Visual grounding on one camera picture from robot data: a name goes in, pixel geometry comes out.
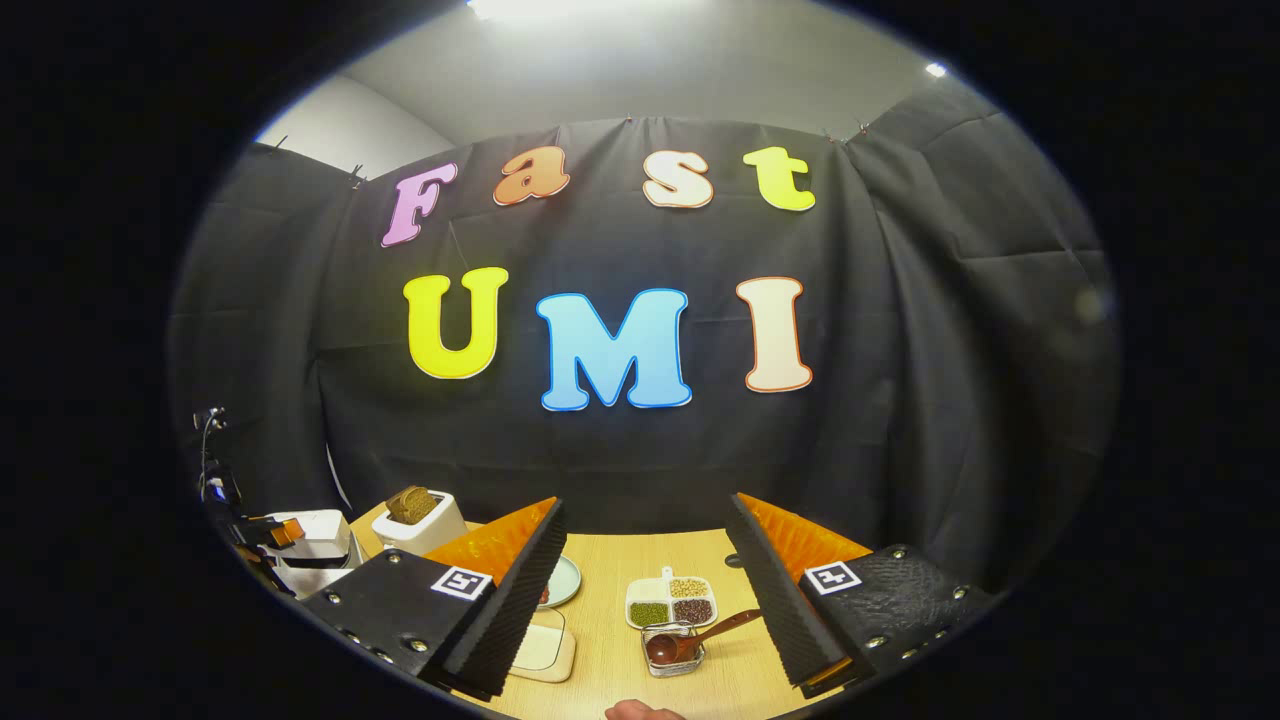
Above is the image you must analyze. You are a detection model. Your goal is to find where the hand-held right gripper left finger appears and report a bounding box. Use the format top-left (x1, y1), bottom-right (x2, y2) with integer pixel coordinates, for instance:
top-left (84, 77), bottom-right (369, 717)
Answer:
top-left (300, 497), bottom-right (568, 703)

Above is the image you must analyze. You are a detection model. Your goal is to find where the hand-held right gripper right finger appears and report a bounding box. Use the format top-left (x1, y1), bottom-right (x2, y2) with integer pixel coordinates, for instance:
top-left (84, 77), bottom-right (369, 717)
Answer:
top-left (725, 492), bottom-right (1001, 701)

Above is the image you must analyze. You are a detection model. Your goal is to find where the white rice cooker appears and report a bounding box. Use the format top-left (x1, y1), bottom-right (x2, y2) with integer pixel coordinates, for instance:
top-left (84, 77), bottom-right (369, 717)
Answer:
top-left (262, 509), bottom-right (367, 599)

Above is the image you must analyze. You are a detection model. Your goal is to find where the dark wooden spoon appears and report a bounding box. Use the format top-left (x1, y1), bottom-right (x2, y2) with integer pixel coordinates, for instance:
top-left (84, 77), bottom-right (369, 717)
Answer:
top-left (645, 609), bottom-right (763, 667)

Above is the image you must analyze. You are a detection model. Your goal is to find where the pale green plate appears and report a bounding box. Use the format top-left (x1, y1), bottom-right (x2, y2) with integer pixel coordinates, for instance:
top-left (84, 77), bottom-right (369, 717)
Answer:
top-left (540, 555), bottom-right (583, 609)

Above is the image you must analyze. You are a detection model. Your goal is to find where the clear glass dish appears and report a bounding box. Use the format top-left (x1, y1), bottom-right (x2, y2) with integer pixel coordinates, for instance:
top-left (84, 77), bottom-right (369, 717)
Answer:
top-left (510, 607), bottom-right (578, 684)

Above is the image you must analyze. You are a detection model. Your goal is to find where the white toaster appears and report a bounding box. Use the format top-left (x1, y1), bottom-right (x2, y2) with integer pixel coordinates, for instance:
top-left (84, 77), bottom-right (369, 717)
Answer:
top-left (371, 490), bottom-right (469, 558)

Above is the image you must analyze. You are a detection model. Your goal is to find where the white divided dish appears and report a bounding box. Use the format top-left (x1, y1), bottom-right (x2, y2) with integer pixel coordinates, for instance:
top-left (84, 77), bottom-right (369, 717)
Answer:
top-left (625, 567), bottom-right (718, 631)

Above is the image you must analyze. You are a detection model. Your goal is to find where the black backdrop cloth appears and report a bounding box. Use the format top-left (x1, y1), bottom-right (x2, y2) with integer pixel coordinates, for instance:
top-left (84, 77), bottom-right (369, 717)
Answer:
top-left (170, 80), bottom-right (1121, 591)

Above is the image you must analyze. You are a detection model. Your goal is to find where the large ceiling light panel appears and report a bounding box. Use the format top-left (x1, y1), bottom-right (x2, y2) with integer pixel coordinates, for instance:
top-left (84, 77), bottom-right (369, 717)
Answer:
top-left (465, 0), bottom-right (641, 23)

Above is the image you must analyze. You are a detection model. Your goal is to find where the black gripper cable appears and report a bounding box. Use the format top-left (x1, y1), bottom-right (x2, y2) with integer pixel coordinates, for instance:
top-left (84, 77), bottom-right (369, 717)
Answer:
top-left (192, 405), bottom-right (232, 501)

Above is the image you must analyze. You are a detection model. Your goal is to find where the white power cable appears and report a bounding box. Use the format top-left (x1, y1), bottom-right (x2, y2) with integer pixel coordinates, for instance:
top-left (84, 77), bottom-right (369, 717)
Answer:
top-left (324, 445), bottom-right (354, 517)

